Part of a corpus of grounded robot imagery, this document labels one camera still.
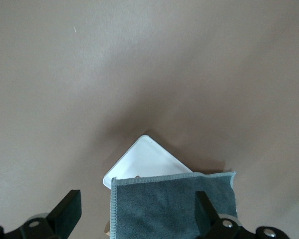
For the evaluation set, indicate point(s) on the grey and pink microfibre cloth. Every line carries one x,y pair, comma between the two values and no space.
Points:
154,209

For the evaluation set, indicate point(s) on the white rectangular tray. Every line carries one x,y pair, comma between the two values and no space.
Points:
147,159

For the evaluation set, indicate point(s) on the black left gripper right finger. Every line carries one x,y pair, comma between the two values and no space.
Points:
209,219

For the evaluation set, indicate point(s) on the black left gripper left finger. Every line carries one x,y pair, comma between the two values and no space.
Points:
64,211

